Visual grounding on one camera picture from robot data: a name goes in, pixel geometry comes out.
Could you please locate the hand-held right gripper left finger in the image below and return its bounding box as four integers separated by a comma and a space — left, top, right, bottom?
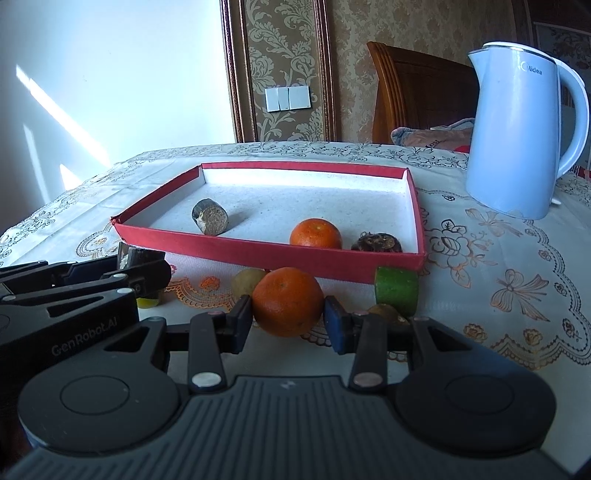
104, 295, 254, 393

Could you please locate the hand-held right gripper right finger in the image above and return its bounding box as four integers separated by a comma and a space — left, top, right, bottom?
323, 295, 467, 393

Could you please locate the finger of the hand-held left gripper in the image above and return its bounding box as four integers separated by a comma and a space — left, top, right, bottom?
0, 261, 172, 305
0, 256, 118, 288

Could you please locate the dark sugarcane piece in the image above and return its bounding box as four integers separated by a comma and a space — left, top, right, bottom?
116, 241, 166, 271
191, 198, 230, 236

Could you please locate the yellow longan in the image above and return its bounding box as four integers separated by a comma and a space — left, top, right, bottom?
231, 268, 266, 298
367, 303, 411, 326

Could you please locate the orange tangerine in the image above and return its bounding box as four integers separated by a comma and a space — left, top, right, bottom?
252, 267, 325, 337
290, 218, 343, 250

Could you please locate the red cardboard tray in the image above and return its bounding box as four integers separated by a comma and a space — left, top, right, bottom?
111, 161, 426, 283

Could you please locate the green cucumber piece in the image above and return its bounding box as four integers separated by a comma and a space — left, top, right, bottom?
374, 266, 420, 318

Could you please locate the dark water chestnut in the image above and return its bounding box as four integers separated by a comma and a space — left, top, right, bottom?
351, 232, 403, 254

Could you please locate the floral lace tablecloth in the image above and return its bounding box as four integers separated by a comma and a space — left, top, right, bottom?
0, 141, 591, 462

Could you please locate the folded cloth on chair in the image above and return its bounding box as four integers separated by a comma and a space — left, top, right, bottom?
391, 117, 476, 152

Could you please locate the wooden chair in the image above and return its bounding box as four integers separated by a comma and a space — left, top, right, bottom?
367, 41, 478, 145

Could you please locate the wooden framed wallpaper panel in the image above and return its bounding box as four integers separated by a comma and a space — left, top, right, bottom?
219, 0, 340, 144

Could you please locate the white electric kettle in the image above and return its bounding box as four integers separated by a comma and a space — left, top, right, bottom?
465, 41, 589, 220

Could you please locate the wardrobe with patterned doors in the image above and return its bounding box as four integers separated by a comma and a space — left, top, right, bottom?
524, 0, 591, 70

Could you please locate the white wall light switch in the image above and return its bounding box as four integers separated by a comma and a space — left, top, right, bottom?
264, 84, 311, 113

